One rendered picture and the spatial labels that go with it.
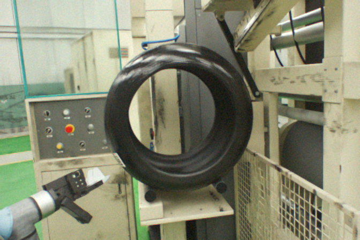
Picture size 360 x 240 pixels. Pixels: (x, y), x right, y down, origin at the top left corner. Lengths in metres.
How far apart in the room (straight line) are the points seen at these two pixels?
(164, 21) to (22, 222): 1.03
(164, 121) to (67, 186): 0.65
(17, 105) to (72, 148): 8.18
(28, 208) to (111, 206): 1.07
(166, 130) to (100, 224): 0.81
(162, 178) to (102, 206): 0.89
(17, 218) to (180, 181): 0.54
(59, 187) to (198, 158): 0.68
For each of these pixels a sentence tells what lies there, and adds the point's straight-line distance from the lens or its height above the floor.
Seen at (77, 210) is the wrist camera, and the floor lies 0.96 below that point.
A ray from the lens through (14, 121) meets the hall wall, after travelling 10.10.
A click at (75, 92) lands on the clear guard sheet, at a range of 1.87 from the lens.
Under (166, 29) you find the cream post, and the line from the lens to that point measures 1.50.
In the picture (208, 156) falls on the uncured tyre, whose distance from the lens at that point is 1.41.
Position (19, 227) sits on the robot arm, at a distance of 0.94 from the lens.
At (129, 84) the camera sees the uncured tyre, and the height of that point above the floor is 1.32.
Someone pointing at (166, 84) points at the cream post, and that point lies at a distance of 1.48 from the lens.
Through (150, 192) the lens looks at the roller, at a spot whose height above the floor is 0.92.
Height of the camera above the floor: 1.34
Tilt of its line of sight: 8 degrees down
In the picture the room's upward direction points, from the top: 3 degrees counter-clockwise
